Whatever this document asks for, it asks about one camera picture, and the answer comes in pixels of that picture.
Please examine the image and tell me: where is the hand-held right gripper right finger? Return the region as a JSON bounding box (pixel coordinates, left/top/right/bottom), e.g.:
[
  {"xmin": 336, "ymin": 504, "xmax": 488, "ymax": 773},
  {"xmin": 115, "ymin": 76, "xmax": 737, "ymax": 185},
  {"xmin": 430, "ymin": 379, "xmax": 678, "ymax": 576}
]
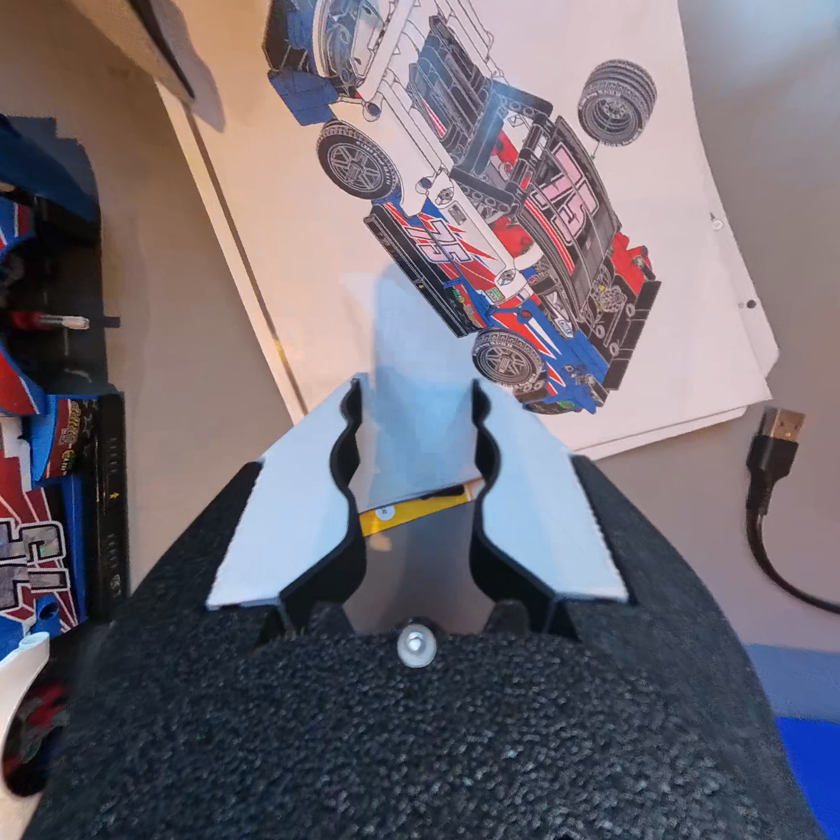
[{"xmin": 471, "ymin": 379, "xmax": 631, "ymax": 634}]

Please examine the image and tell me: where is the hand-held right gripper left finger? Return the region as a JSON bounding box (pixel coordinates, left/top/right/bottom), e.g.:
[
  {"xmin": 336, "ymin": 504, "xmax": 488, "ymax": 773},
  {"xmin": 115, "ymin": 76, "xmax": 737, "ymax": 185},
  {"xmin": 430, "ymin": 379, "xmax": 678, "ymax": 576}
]
[{"xmin": 206, "ymin": 377, "xmax": 367, "ymax": 627}]

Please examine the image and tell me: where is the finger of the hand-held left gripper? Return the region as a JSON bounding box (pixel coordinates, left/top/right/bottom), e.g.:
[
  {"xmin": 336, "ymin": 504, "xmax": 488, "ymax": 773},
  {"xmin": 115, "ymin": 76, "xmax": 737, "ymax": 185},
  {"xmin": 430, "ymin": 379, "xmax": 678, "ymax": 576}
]
[{"xmin": 66, "ymin": 0, "xmax": 225, "ymax": 132}]

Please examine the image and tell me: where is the instruction booklet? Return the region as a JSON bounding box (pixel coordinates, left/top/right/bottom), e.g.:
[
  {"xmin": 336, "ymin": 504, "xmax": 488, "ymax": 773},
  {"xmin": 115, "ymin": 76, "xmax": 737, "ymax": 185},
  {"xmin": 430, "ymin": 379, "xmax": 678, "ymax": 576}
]
[{"xmin": 154, "ymin": 0, "xmax": 780, "ymax": 534}]

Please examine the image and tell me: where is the white brick race car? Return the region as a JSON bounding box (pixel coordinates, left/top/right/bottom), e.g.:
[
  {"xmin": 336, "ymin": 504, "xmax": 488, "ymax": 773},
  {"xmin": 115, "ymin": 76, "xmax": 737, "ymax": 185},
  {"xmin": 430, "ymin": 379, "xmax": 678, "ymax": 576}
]
[{"xmin": 0, "ymin": 115, "xmax": 131, "ymax": 798}]

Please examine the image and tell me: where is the blue plastic bin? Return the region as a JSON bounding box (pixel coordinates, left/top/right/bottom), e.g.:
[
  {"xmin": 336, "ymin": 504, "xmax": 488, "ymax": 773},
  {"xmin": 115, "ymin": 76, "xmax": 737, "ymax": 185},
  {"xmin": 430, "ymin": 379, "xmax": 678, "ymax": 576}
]
[{"xmin": 748, "ymin": 643, "xmax": 840, "ymax": 818}]

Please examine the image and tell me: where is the black usb cable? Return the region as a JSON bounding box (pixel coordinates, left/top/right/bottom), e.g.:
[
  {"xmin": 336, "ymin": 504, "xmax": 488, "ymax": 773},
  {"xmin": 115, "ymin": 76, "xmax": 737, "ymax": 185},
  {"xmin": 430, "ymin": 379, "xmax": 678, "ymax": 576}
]
[{"xmin": 745, "ymin": 407, "xmax": 840, "ymax": 616}]

